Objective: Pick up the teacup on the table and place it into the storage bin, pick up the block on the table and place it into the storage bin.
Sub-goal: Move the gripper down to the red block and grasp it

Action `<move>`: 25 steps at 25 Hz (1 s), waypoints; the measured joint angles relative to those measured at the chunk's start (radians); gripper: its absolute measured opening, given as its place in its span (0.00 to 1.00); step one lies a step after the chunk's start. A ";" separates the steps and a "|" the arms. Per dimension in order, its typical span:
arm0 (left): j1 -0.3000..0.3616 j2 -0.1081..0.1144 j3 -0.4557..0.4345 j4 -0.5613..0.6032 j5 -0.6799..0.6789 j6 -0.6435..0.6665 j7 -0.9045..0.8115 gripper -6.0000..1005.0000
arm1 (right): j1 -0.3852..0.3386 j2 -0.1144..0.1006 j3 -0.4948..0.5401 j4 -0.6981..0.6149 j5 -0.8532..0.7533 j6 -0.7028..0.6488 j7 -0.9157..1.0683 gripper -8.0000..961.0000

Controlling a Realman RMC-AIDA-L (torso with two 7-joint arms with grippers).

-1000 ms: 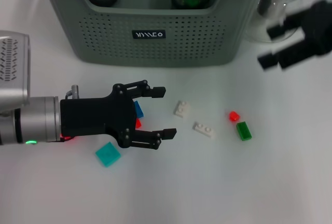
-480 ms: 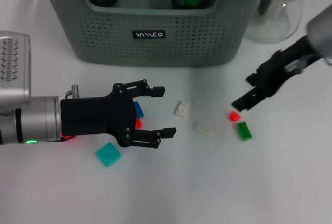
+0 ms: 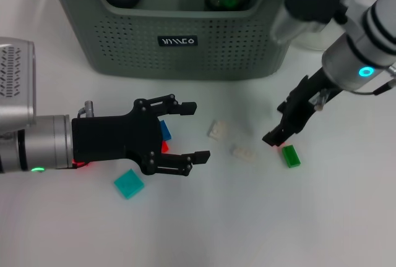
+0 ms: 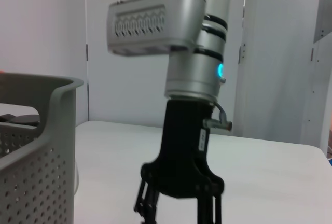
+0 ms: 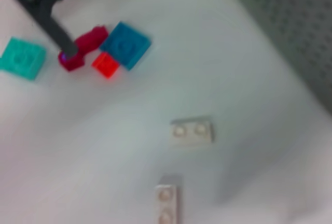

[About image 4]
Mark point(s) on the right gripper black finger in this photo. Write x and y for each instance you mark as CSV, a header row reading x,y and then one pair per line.
x,y
207,211
146,203

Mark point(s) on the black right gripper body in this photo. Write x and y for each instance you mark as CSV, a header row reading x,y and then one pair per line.
x,y
181,156

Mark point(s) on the grey perforated storage bin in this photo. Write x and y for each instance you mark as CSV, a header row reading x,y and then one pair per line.
x,y
39,169

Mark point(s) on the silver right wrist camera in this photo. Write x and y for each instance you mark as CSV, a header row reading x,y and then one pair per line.
x,y
155,27

